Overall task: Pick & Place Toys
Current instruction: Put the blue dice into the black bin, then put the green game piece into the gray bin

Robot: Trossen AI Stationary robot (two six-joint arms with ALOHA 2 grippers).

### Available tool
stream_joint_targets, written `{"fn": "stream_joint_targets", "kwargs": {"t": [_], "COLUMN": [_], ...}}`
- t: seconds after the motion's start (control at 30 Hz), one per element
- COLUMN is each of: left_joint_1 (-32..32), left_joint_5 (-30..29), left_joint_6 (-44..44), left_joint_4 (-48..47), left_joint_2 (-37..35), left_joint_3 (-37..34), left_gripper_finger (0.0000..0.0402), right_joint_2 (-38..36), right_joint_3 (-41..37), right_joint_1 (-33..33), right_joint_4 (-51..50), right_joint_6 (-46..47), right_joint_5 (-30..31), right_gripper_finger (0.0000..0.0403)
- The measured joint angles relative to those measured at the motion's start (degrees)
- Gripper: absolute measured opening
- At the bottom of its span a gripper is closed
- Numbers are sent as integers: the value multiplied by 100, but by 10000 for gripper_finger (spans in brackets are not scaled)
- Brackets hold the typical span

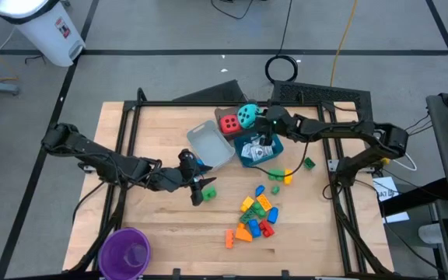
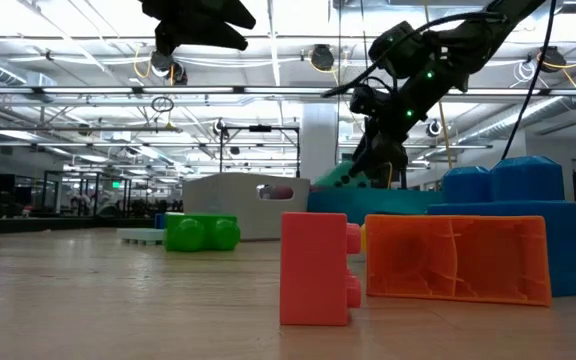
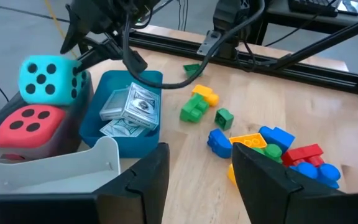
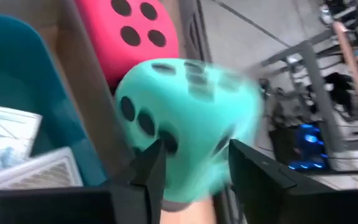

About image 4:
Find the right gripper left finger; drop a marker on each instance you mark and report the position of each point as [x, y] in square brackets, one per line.
[73, 208]

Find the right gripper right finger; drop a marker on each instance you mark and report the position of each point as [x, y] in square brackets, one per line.
[291, 205]

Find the grey patterned card deck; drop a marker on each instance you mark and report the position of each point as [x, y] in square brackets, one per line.
[42, 174]

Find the blue patterned card deck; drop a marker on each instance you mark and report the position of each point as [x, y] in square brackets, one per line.
[5, 130]

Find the teal foam die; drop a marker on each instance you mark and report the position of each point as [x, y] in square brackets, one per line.
[191, 124]

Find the red foam die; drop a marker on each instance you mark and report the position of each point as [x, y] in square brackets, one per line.
[120, 46]

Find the black perforated computer case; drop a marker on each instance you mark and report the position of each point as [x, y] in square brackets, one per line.
[309, 146]

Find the grey metal rack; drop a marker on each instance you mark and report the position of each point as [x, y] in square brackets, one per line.
[322, 93]

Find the teal plastic bin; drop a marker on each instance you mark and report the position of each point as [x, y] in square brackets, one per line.
[11, 62]

